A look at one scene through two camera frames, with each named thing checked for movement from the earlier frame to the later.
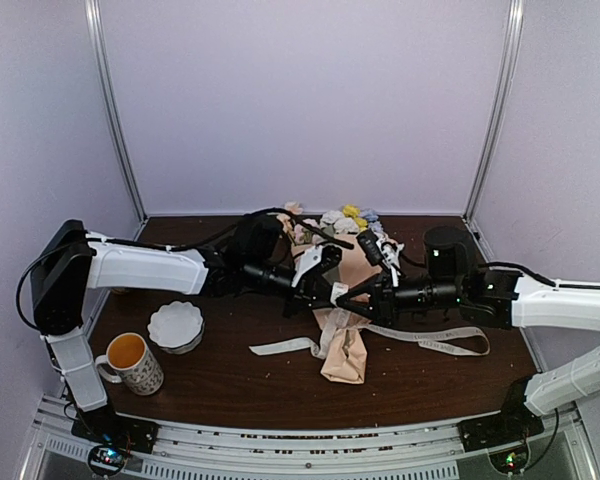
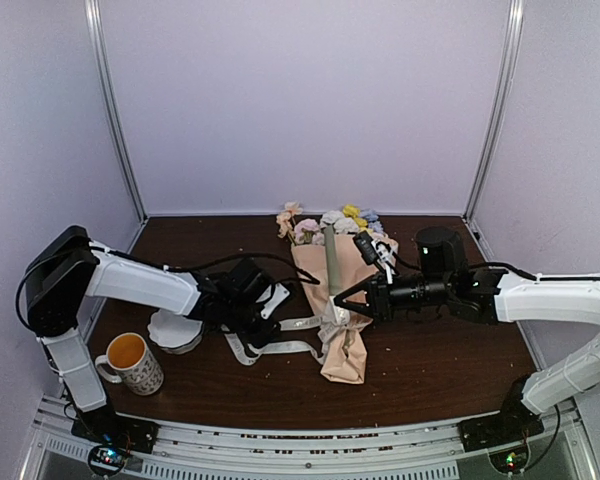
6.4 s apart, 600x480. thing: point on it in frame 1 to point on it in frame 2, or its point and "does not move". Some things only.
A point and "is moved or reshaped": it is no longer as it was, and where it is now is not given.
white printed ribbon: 345,323 to 334,320
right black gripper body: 387,305 does not move
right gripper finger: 368,288 does not move
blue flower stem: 371,215 does not move
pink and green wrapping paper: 346,358 does not move
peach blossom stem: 294,207 is moved or reshaped
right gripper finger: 363,309 does not move
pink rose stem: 303,235 does not move
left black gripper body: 301,296 to 255,337
